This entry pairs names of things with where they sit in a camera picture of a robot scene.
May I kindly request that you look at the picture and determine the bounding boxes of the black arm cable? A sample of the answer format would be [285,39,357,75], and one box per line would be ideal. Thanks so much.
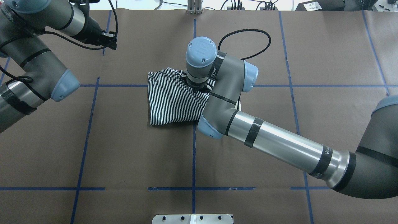
[0,0,118,91]
[218,29,271,61]

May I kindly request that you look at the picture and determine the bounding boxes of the aluminium frame post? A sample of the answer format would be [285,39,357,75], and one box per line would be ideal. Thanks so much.
[187,0,203,15]

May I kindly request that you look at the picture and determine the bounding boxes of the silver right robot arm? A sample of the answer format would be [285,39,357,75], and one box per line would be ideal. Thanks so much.
[185,36,398,199]

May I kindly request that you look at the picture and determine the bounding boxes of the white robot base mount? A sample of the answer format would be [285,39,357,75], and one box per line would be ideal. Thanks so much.
[152,214,234,224]

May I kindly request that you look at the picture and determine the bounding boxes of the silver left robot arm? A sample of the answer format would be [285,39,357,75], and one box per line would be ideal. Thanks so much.
[0,0,118,132]

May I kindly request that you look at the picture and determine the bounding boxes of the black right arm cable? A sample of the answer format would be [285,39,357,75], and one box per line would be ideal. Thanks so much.
[218,29,271,61]

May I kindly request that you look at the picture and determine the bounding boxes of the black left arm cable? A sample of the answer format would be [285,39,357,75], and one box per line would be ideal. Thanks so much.
[0,0,118,91]

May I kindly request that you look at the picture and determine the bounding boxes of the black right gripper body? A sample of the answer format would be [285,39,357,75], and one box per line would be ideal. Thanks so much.
[180,73,213,94]

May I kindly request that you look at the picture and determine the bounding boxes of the orange black connector strip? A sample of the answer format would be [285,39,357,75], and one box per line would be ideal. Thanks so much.
[220,0,279,11]

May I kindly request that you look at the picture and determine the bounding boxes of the navy white striped polo shirt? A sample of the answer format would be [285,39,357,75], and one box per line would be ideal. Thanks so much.
[148,68,210,126]

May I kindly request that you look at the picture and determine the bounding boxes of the black box with label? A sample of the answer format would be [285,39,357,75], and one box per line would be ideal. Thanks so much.
[295,0,345,11]

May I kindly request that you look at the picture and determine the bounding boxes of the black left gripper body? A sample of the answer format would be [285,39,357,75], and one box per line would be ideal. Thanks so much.
[82,17,118,50]

